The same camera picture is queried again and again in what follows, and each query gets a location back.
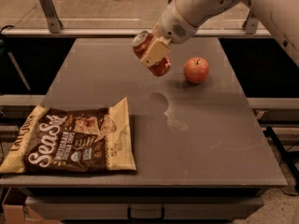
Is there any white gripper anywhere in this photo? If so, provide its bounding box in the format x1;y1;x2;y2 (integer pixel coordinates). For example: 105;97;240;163
140;4;197;67

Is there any red coke can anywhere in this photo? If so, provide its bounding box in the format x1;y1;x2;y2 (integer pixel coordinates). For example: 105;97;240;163
132;31;171;77

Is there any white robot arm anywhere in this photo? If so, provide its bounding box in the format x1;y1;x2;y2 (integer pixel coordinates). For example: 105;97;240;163
140;0;299;67

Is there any red apple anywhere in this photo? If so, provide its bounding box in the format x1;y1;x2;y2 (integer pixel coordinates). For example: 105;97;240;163
183;57;209;85

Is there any brown yellow chips bag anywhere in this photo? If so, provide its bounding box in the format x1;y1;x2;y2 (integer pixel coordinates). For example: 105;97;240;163
0;99;136;174

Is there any clear acrylic barrier panel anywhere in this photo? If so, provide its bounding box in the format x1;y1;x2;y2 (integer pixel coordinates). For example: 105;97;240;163
0;0;281;31

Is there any cardboard box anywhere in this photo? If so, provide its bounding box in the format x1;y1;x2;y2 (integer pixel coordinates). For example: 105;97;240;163
2;188;61;224

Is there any right metal bracket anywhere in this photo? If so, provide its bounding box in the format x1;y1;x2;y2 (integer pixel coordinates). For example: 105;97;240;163
242;11;259;35

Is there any left metal bracket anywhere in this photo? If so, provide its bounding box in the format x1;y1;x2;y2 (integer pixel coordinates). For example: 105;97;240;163
38;0;63;34

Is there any grey drawer with handle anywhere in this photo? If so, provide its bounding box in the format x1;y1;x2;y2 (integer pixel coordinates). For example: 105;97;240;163
25;196;263;221

